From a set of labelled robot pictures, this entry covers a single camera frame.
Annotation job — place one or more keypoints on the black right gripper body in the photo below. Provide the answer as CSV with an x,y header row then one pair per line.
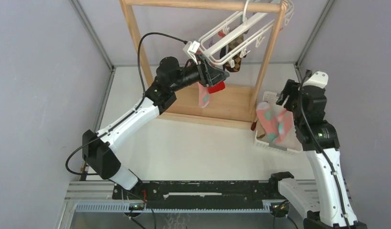
x,y
292,88

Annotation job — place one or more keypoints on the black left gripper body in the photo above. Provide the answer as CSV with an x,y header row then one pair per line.
x,y
195,73

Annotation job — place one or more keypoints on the red snowflake sock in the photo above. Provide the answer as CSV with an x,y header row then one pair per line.
x,y
216,88

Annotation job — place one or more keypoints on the pink sock with green patch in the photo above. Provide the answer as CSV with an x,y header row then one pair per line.
x,y
204,96

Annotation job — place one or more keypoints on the white plastic clip hanger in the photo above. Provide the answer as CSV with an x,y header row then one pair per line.
x,y
227,43

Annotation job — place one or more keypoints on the striped maroon orange green sock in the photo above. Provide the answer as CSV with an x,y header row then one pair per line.
x,y
254,125

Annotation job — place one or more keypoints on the white perforated plastic basket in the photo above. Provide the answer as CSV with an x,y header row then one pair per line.
x,y
290,145

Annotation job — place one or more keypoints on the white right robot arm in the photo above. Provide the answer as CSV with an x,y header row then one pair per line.
x,y
320,144

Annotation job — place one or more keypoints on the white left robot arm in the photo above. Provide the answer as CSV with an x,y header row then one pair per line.
x,y
99,148

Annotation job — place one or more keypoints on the wooden hanger rack stand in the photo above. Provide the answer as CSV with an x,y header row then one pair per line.
x,y
235,105

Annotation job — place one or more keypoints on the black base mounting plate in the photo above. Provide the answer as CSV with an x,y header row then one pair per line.
x,y
203,195

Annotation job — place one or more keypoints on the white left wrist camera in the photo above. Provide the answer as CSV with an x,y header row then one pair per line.
x,y
190,49

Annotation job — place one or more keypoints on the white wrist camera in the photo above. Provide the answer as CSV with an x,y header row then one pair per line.
x,y
190,49
315,78

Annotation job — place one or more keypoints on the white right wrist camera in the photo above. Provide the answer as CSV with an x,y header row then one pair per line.
x,y
315,78

